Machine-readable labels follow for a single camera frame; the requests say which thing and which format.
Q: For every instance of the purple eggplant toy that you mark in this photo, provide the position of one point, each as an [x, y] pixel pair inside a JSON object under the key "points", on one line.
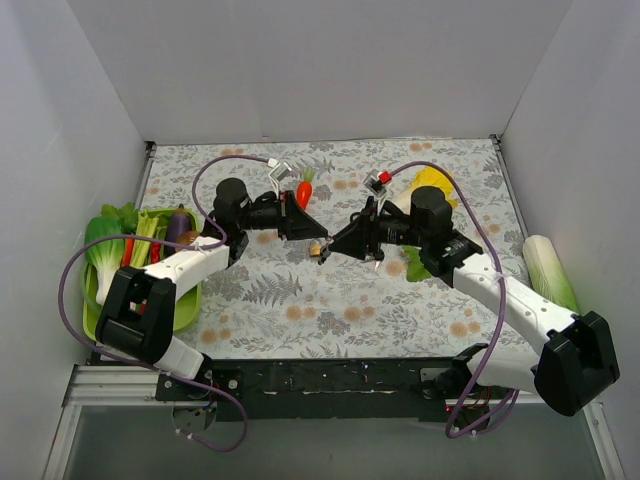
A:
{"points": [[179, 223]]}

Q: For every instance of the green plastic tray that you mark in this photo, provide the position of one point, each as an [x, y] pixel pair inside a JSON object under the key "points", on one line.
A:
{"points": [[187, 307]]}

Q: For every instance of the white radish toy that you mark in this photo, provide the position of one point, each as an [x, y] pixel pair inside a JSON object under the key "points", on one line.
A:
{"points": [[415, 271]]}

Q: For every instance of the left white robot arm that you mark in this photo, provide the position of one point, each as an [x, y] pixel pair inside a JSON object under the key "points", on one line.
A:
{"points": [[137, 317]]}

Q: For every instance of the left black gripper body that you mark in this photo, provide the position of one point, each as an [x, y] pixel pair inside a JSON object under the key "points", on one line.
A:
{"points": [[284, 216]]}

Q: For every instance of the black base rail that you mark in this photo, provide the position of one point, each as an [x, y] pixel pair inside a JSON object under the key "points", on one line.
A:
{"points": [[367, 388]]}

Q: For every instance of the bok choy toy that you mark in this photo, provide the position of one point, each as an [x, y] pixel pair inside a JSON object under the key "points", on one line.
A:
{"points": [[106, 256]]}

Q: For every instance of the large green napa cabbage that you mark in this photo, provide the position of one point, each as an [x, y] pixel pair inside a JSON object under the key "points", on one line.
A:
{"points": [[546, 273]]}

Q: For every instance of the floral tablecloth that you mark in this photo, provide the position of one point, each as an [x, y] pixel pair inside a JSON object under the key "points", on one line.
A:
{"points": [[279, 302]]}

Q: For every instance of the small brass padlock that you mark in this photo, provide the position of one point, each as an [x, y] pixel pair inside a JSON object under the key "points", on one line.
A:
{"points": [[315, 250]]}

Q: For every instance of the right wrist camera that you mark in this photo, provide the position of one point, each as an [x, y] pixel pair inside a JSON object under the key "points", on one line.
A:
{"points": [[377, 183]]}

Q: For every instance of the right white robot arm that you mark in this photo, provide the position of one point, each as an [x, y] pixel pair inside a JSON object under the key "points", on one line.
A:
{"points": [[573, 358]]}

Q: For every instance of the orange toy carrot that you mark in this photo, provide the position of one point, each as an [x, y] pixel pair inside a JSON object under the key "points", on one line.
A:
{"points": [[305, 188]]}

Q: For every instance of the celery stalk toy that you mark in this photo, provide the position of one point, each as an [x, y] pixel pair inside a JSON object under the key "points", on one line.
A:
{"points": [[149, 227]]}

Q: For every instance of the green leafy lettuce toy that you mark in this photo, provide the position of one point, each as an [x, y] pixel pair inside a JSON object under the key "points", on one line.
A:
{"points": [[126, 215]]}

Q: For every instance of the yellow napa cabbage toy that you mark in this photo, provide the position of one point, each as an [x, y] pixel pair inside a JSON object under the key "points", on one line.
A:
{"points": [[428, 177]]}

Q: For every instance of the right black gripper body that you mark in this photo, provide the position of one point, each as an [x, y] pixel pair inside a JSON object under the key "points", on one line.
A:
{"points": [[371, 234]]}

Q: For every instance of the red chili pepper toy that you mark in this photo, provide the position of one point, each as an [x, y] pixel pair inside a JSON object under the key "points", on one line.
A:
{"points": [[155, 253]]}

